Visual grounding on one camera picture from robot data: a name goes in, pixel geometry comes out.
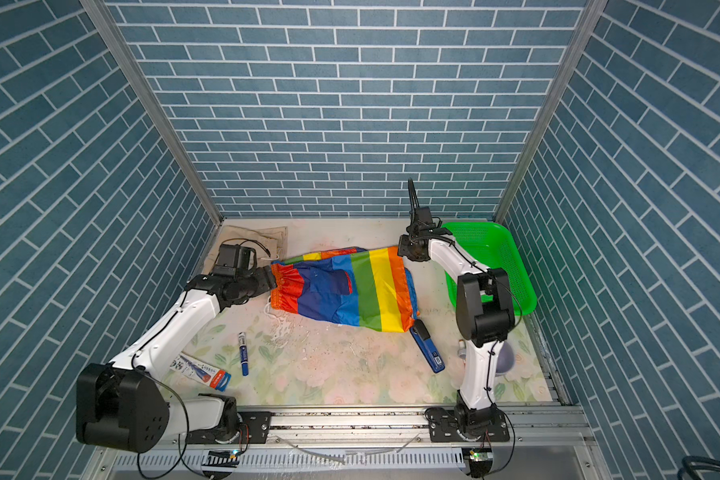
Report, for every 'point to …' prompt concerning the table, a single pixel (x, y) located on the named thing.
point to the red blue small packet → (202, 372)
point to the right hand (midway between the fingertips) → (404, 245)
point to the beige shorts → (275, 240)
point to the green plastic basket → (493, 246)
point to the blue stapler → (426, 345)
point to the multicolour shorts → (359, 287)
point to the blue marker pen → (243, 353)
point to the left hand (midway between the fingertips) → (267, 280)
